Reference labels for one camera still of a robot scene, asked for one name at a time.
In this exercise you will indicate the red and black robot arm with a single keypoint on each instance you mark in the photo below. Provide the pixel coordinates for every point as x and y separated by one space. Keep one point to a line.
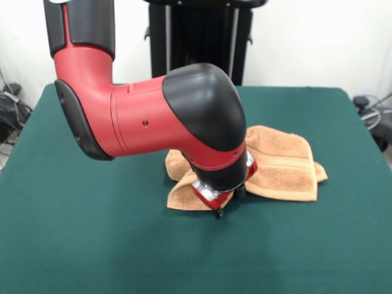
153 116

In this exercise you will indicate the orange terry towel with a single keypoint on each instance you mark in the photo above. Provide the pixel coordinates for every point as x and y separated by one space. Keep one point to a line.
284 162

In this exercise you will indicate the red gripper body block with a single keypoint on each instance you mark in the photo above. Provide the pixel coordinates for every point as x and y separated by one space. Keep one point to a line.
216 199

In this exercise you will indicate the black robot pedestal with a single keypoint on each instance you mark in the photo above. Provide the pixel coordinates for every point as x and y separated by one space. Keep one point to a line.
199 39

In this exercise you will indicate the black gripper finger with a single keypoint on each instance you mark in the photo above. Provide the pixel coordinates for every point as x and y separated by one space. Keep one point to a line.
219 213
241 191

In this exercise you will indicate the dark green table cloth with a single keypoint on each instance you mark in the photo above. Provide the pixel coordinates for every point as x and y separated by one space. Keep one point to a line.
92 214

